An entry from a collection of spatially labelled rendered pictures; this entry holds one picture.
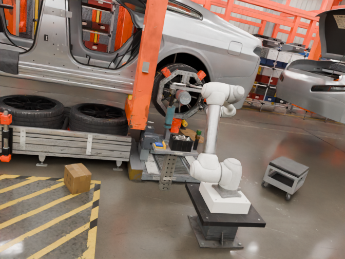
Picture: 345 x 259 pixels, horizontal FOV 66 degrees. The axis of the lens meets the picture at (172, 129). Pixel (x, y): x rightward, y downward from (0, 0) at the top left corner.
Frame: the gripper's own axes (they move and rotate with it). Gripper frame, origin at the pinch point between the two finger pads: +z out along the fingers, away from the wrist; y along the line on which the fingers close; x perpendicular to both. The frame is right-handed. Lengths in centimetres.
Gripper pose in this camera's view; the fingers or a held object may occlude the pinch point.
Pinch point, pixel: (201, 104)
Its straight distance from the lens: 293.5
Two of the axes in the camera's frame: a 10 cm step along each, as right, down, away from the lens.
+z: -2.4, -3.6, 9.0
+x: 2.0, -9.3, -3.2
